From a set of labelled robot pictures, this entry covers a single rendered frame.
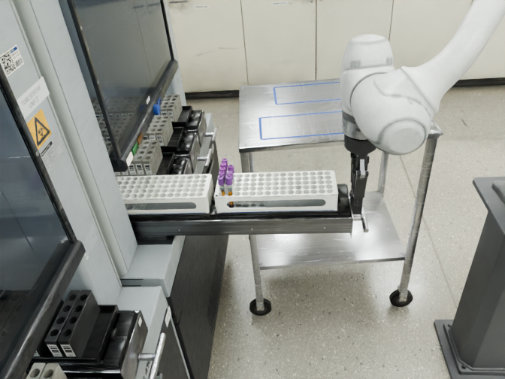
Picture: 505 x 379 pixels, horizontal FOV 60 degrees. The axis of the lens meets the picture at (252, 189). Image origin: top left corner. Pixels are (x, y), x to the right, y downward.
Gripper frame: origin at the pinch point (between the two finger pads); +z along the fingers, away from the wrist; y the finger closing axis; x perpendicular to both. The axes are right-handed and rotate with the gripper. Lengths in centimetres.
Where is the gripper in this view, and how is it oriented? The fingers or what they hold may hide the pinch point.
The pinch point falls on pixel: (355, 201)
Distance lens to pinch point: 114.1
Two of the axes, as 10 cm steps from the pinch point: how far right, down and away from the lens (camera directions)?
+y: -0.6, 6.1, -7.9
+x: 9.9, -0.3, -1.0
